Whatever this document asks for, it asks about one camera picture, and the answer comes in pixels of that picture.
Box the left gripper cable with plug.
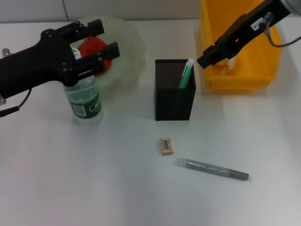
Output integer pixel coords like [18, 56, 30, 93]
[0, 48, 33, 118]

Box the yellow plastic bin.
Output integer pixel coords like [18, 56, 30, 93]
[197, 0, 283, 94]

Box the green utility knife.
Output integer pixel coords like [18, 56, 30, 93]
[173, 58, 195, 116]

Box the clear water bottle green label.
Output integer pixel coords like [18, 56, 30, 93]
[63, 47, 104, 126]

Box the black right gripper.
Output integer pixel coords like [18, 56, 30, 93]
[196, 0, 290, 70]

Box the grey marker pen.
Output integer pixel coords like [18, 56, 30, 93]
[173, 157, 249, 181]

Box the gripper cable with plug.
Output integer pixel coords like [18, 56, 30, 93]
[260, 11, 301, 48]
[0, 48, 33, 118]

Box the beige eraser with label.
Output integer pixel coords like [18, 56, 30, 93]
[159, 138, 175, 156]

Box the white paper ball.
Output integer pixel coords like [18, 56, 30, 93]
[214, 57, 237, 76]

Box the red object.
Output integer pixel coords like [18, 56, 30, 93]
[77, 36, 112, 76]

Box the wavy green glass fruit plate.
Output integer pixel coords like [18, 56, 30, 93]
[70, 15, 148, 90]

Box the black mesh pen holder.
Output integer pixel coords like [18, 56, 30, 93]
[154, 58, 197, 121]

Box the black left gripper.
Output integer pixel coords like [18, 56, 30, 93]
[0, 19, 121, 100]

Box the right gripper cable with plug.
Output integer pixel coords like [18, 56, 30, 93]
[260, 11, 301, 48]

